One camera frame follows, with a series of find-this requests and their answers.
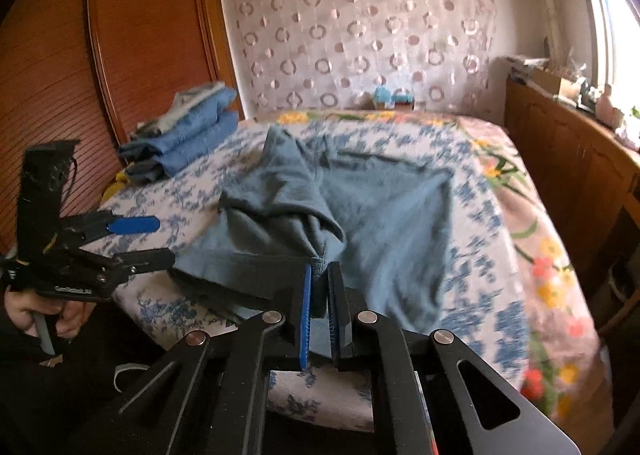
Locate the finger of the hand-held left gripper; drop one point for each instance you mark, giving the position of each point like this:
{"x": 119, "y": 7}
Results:
{"x": 150, "y": 260}
{"x": 135, "y": 225}

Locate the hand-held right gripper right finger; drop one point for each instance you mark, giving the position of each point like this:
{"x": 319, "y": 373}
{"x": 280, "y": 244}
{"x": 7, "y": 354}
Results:
{"x": 334, "y": 307}

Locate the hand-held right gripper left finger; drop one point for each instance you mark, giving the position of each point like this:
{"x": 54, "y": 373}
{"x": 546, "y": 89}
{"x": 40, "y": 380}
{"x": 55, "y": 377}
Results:
{"x": 305, "y": 315}

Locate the blue-grey pants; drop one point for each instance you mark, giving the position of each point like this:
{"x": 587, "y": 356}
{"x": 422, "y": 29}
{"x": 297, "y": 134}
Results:
{"x": 390, "y": 215}

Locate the person's left hand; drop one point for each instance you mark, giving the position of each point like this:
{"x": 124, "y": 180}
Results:
{"x": 20, "y": 310}

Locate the blue floral bed sheet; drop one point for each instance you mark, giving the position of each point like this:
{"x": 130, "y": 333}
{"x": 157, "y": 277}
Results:
{"x": 165, "y": 205}

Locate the folded blue garment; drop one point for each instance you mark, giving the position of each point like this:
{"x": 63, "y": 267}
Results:
{"x": 200, "y": 147}
{"x": 200, "y": 120}

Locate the folded grey garment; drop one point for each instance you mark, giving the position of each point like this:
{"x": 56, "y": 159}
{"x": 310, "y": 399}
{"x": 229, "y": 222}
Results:
{"x": 192, "y": 95}

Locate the wooden headboard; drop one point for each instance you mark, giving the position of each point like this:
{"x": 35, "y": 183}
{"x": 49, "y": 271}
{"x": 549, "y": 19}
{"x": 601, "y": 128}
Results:
{"x": 125, "y": 35}

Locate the small blue box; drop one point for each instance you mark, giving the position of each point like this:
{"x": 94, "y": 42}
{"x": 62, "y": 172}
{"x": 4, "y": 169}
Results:
{"x": 392, "y": 97}

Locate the wooden cabinet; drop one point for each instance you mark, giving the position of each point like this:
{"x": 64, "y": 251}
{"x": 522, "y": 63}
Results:
{"x": 565, "y": 170}

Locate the circle patterned curtain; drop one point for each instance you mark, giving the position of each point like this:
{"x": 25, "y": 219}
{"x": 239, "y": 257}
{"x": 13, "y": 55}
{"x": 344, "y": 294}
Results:
{"x": 350, "y": 25}

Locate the clutter on cabinet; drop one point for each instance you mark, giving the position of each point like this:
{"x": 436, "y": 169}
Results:
{"x": 565, "y": 80}

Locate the white wrapped pipe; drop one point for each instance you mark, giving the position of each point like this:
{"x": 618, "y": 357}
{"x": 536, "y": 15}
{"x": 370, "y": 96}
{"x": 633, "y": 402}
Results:
{"x": 545, "y": 0}

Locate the window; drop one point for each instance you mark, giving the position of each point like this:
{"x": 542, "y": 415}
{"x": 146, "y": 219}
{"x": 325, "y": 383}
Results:
{"x": 617, "y": 35}

